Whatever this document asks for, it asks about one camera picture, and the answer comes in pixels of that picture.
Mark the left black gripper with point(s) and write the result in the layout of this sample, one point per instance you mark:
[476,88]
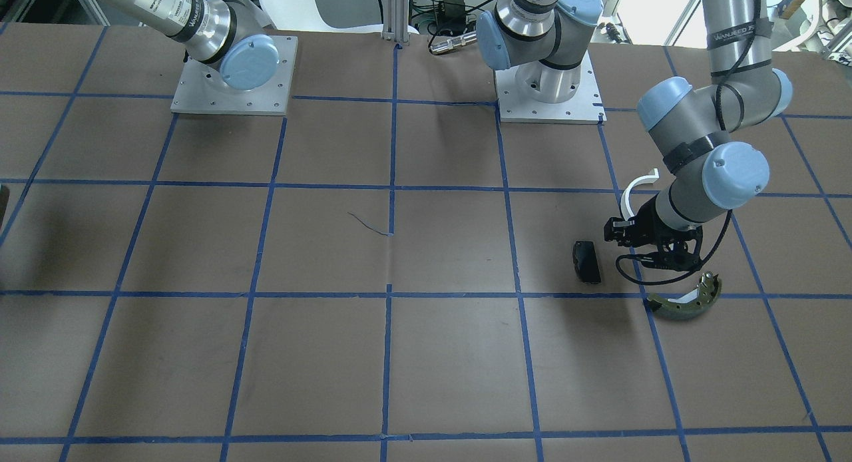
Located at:
[644,226]

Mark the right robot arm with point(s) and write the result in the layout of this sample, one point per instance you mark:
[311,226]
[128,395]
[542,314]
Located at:
[226,35]

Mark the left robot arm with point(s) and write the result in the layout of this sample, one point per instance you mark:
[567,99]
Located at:
[692,128]

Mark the black brake pad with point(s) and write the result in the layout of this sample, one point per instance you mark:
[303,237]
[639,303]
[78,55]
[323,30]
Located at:
[585,262]

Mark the olive brake shoe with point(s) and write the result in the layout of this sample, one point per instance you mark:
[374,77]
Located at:
[690,305]

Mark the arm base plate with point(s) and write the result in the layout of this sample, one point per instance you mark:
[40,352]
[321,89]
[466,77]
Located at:
[253,79]
[534,93]

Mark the aluminium frame post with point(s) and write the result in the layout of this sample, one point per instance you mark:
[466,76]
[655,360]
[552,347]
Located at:
[395,18]

